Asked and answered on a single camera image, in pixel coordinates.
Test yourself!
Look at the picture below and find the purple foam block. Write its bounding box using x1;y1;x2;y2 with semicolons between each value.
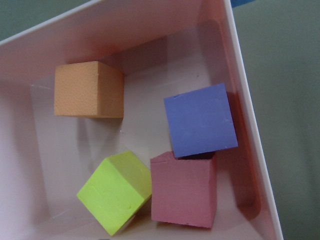
163;83;238;158

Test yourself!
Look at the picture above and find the red foam block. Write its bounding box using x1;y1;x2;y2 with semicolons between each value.
150;151;217;229

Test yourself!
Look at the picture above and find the orange foam block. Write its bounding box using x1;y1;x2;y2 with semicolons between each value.
54;61;124;119

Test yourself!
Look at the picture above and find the yellow foam block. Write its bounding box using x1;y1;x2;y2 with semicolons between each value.
76;151;152;236

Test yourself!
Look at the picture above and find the pink plastic bin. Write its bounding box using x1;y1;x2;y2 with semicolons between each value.
0;0;283;240

